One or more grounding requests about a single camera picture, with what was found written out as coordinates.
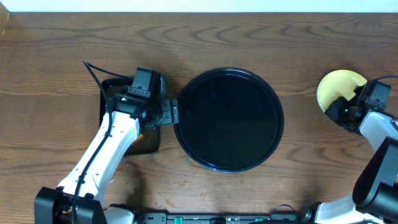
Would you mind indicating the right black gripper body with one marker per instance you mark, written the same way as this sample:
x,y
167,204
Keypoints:
x,y
339,111

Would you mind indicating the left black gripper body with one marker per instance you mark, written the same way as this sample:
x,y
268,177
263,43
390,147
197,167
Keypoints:
x,y
169,112

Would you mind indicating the yellow plate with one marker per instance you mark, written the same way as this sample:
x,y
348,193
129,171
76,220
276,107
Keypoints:
x,y
338,83

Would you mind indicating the green orange sponge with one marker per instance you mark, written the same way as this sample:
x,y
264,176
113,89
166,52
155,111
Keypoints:
x,y
138,138

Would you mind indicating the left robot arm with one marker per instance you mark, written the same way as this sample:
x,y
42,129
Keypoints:
x,y
79,197

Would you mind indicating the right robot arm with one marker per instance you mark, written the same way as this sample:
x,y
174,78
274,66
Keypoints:
x,y
374,197

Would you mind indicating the black rectangular water tray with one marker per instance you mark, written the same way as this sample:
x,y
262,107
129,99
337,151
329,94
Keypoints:
x,y
151,140

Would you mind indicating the round black tray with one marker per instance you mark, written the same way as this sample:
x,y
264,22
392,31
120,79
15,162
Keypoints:
x,y
230,120

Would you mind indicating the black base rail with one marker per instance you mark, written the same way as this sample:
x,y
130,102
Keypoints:
x,y
163,218

